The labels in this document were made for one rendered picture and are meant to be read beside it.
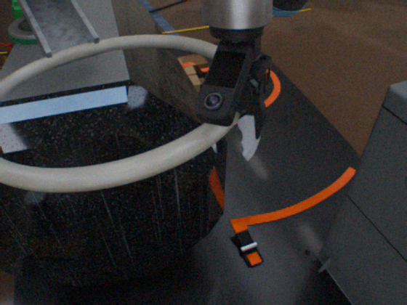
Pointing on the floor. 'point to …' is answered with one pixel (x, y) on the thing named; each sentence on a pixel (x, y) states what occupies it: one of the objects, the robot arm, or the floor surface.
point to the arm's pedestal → (374, 215)
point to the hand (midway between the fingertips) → (230, 152)
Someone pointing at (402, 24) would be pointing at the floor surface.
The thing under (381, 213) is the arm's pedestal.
